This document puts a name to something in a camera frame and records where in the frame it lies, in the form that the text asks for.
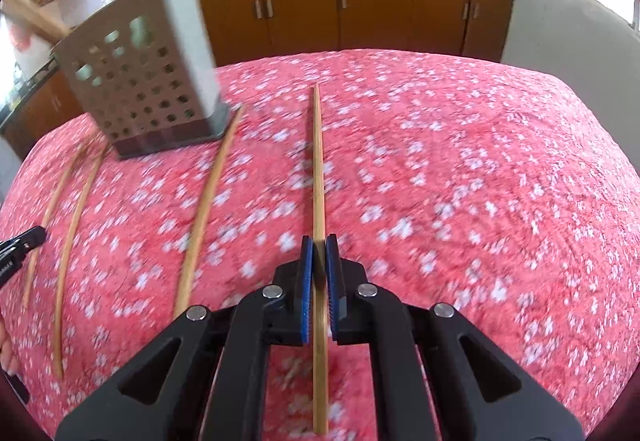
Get bamboo chopstick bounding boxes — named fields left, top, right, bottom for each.
left=311, top=84, right=330, bottom=437
left=172, top=104, right=247, bottom=319
left=52, top=146, right=108, bottom=379
left=21, top=138, right=93, bottom=309

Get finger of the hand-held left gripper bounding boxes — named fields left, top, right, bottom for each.
left=0, top=227, right=48, bottom=256

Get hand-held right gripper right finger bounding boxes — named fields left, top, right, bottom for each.
left=325, top=235, right=585, bottom=441

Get red floral tablecloth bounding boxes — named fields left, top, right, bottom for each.
left=0, top=48, right=636, bottom=441

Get green perforated utensil holder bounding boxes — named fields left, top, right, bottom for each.
left=52, top=0, right=233, bottom=159

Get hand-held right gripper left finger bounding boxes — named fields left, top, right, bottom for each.
left=55, top=236, right=315, bottom=441

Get person's left hand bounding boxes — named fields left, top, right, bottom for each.
left=0, top=320, right=14, bottom=373

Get wooden lower kitchen cabinets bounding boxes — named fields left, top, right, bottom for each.
left=0, top=0, right=518, bottom=157

